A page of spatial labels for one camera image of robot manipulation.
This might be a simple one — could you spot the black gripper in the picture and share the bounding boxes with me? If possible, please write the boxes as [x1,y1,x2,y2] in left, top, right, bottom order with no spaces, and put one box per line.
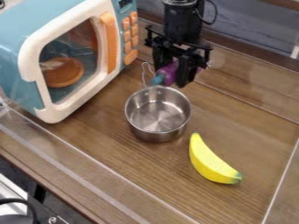
[144,0,212,88]

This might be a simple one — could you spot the purple toy eggplant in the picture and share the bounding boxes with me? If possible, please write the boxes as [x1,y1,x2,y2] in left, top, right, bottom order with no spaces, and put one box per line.
[150,58,204,88]

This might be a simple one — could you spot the small silver pot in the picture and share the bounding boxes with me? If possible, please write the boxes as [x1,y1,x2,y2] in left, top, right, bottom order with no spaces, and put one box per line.
[124,61,192,144]

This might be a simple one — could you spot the blue white toy microwave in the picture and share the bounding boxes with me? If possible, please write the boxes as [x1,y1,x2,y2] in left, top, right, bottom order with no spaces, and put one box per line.
[0,0,138,123]

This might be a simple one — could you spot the orange microwave turntable plate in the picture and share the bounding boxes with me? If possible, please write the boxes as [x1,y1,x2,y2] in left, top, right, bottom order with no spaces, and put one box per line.
[40,57,84,88]

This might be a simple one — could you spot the yellow toy banana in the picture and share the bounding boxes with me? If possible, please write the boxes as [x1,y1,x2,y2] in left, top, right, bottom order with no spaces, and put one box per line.
[189,133,242,185]

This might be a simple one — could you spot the black cable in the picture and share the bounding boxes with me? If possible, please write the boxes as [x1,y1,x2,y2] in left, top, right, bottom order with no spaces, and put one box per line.
[0,198,42,224]

